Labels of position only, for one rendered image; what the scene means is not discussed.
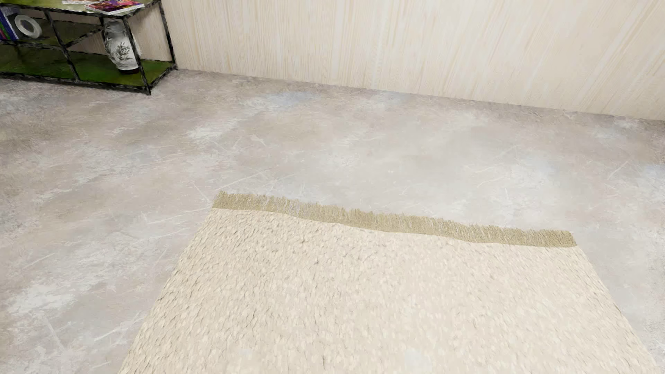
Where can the beige fringed shag rug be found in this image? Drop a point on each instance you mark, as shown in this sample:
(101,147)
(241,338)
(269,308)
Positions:
(374,301)

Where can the white floral ceramic vase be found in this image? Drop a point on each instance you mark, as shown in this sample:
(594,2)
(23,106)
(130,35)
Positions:
(120,48)

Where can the black metal green-glass shelf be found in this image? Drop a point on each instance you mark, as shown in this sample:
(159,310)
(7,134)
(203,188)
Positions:
(88,70)

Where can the colourful magazine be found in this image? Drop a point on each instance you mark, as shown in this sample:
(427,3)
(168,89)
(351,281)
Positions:
(114,5)

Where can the colourful upright books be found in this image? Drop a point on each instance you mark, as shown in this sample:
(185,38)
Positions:
(6,26)

